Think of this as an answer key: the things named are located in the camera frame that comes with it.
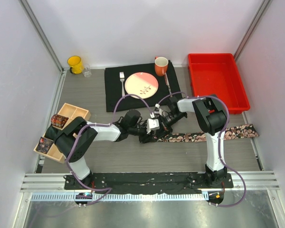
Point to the floral rose necktie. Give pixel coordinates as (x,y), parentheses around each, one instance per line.
(231,133)

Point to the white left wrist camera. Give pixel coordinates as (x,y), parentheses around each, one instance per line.
(152,124)

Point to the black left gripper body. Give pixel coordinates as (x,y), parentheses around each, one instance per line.
(139,131)

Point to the black cloth placemat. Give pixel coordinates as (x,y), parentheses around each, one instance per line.
(113,86)

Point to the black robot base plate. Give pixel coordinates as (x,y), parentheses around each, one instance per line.
(151,183)

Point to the orange ceramic mug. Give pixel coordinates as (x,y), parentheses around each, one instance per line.
(161,65)

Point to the silver table knife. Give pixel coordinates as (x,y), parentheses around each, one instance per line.
(168,84)

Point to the clear drinking glass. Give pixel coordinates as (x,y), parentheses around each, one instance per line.
(86,70)

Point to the rolled red patterned tie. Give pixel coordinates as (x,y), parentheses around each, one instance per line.
(58,121)

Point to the yellow enamel mug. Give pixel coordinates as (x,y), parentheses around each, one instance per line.
(76,65)

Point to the pink cream ceramic plate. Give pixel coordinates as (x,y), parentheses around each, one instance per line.
(141,84)

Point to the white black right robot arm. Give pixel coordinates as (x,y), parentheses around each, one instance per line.
(212,116)

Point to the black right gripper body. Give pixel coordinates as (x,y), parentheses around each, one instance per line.
(166,123)

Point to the silver fork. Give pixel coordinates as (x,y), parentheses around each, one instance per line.
(121,74)

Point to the rolled dark green tie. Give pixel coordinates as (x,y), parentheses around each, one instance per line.
(52,133)

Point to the wooden compartment box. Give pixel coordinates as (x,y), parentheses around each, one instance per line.
(71,112)

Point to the rolled dark multicolour tie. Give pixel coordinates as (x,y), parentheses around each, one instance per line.
(44,145)

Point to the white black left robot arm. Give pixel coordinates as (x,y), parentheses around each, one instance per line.
(74,140)

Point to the red plastic bin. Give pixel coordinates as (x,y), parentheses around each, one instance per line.
(218,74)

